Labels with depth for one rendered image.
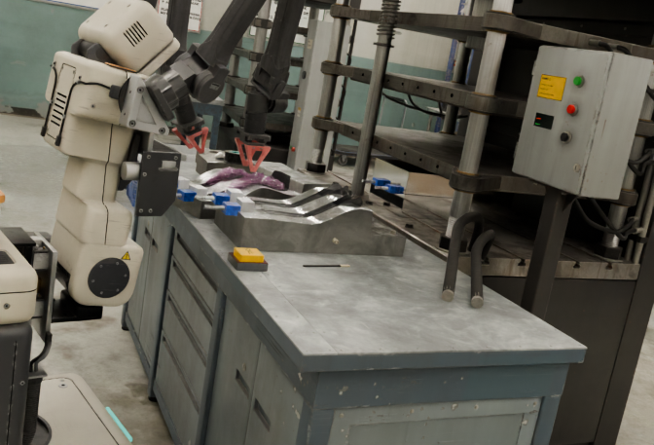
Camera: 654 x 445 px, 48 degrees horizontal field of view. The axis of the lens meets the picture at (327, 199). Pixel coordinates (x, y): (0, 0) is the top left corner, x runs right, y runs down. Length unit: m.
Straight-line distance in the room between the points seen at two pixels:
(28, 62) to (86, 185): 7.32
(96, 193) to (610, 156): 1.38
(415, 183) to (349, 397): 1.40
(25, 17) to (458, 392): 7.96
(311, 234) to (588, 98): 0.85
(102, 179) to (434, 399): 0.92
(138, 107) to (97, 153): 0.21
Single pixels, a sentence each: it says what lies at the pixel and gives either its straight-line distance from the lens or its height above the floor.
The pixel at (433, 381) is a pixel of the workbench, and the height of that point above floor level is 0.72.
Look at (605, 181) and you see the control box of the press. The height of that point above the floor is 1.12.
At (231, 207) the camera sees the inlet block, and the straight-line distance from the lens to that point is 1.99.
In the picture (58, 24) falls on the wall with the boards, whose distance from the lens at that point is 9.10.
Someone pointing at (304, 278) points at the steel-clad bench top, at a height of 0.80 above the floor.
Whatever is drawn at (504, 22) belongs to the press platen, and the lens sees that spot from 2.34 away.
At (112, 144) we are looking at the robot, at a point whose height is 1.05.
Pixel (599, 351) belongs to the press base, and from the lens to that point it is 2.94.
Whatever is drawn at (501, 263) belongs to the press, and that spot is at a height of 0.77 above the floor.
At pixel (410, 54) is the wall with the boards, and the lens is 9.91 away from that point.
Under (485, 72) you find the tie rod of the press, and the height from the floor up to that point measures 1.36.
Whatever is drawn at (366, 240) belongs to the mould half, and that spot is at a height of 0.85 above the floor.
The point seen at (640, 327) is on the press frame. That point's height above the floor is 0.54.
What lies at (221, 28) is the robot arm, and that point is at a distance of 1.70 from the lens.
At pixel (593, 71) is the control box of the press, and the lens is 2.19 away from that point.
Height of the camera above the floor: 1.36
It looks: 11 degrees down
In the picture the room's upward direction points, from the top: 10 degrees clockwise
